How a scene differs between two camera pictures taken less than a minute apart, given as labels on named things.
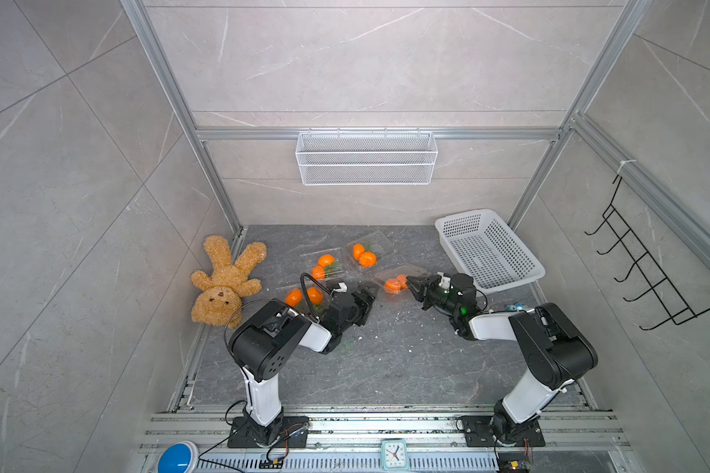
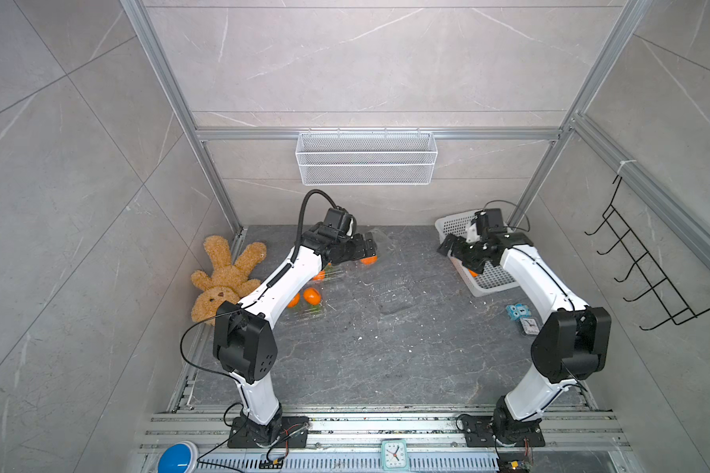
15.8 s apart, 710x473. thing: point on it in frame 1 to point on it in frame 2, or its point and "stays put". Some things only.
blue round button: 178,457 stays put
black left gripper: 365,304 to 360,252
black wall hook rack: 645,269 stays put
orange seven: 294,298 stays put
